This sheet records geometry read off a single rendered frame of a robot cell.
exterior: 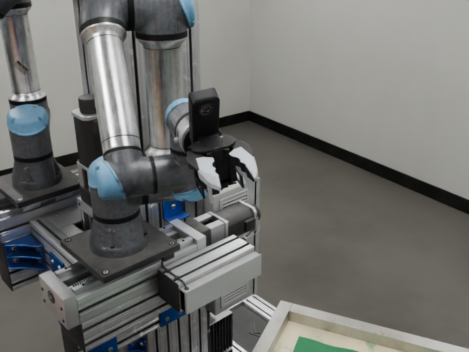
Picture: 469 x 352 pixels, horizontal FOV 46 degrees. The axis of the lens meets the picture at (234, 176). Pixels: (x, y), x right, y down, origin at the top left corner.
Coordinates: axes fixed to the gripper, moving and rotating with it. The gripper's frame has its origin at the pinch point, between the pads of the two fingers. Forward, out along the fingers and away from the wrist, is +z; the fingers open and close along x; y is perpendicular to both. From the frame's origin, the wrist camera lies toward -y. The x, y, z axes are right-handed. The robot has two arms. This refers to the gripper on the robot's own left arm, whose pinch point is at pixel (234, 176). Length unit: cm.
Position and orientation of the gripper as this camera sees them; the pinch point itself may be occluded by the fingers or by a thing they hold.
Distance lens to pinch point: 78.9
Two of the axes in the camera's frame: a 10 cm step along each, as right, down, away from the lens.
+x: -9.4, 2.5, -2.2
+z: 3.0, 4.0, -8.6
